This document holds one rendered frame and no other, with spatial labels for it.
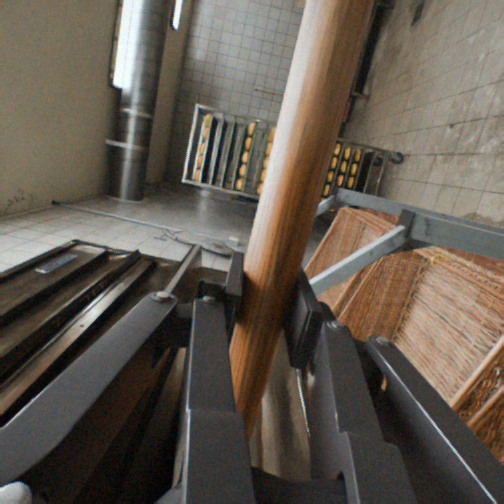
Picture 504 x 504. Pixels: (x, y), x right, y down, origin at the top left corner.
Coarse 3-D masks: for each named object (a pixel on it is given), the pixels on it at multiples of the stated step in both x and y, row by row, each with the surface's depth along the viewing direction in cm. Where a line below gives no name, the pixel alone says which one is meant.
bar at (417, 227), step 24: (336, 192) 96; (408, 216) 50; (432, 216) 97; (384, 240) 51; (408, 240) 51; (432, 240) 50; (456, 240) 50; (480, 240) 50; (336, 264) 54; (360, 264) 53; (312, 288) 54
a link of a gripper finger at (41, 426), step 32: (128, 320) 10; (160, 320) 11; (96, 352) 8; (128, 352) 9; (160, 352) 12; (64, 384) 7; (96, 384) 7; (128, 384) 9; (32, 416) 6; (64, 416) 6; (96, 416) 7; (0, 448) 5; (32, 448) 5; (64, 448) 6; (96, 448) 7; (0, 480) 5; (32, 480) 5; (64, 480) 6
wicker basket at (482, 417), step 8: (496, 392) 47; (488, 400) 48; (496, 400) 47; (480, 408) 49; (488, 408) 48; (496, 408) 47; (472, 416) 49; (480, 416) 48; (488, 416) 48; (496, 416) 49; (472, 424) 49; (480, 424) 49; (488, 424) 49; (496, 424) 49; (480, 432) 50; (488, 432) 49; (496, 432) 50; (488, 440) 50; (496, 440) 50; (488, 448) 50; (496, 448) 50; (496, 456) 51
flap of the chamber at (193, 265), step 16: (192, 256) 144; (192, 272) 143; (176, 288) 113; (192, 288) 144; (160, 368) 95; (144, 400) 81; (128, 416) 70; (128, 432) 70; (112, 448) 62; (112, 464) 62; (96, 480) 55; (112, 480) 62; (80, 496) 49; (96, 496) 55
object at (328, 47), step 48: (336, 0) 13; (336, 48) 13; (288, 96) 14; (336, 96) 14; (288, 144) 14; (288, 192) 15; (288, 240) 15; (288, 288) 16; (240, 336) 17; (240, 384) 17
